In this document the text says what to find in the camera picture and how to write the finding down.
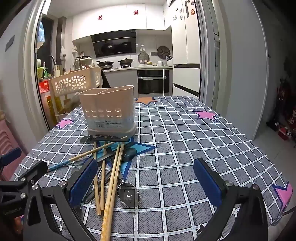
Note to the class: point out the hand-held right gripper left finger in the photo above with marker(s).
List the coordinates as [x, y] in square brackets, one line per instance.
[84, 179]

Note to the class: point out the red festive decorations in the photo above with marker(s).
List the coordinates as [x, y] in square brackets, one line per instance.
[285, 111]

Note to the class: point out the black range hood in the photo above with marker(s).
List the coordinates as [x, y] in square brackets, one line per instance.
[113, 46]

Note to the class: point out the grey checkered star tablecloth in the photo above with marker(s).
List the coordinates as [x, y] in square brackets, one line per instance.
[185, 139]

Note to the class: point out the beige plastic utensil holder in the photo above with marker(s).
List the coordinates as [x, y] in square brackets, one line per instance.
[107, 109]

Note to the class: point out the built-in oven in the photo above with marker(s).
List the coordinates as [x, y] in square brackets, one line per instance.
[152, 81]

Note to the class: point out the dark spoon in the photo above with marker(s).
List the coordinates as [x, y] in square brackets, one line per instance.
[130, 154]

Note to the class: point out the glass pitcher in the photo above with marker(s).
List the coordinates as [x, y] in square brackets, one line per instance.
[78, 63]

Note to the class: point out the round steamer rack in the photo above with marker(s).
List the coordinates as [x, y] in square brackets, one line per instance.
[164, 52]

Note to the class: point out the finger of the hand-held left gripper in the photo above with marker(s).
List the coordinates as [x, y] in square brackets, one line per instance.
[34, 171]
[10, 156]

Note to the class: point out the blue patterned chopstick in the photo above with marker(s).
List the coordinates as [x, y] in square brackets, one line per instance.
[62, 164]

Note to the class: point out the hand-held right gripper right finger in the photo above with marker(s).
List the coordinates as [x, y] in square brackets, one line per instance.
[207, 183]

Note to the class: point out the black wok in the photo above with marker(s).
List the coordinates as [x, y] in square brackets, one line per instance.
[105, 63]

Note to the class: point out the white upper cabinets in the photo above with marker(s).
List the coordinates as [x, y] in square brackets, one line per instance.
[115, 19]

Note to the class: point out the shiny metal spoon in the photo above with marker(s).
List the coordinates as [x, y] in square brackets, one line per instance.
[128, 194]

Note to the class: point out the dark cooking pot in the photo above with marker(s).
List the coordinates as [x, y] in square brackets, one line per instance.
[126, 62]

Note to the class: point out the kitchen countertop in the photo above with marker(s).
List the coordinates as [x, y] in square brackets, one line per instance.
[138, 68]

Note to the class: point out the kitchen faucet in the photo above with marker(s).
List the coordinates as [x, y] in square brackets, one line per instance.
[52, 59]

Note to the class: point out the round pot lid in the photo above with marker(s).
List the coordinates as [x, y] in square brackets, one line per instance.
[143, 58]

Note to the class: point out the white flower-hole basket cart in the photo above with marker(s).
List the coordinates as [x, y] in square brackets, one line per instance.
[71, 82]

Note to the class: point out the black slotted spatula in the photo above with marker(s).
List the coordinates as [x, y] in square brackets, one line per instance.
[104, 138]

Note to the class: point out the white refrigerator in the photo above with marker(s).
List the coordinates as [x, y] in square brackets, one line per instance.
[185, 46]

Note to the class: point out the pink plastic stool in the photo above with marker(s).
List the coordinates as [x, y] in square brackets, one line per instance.
[7, 139]

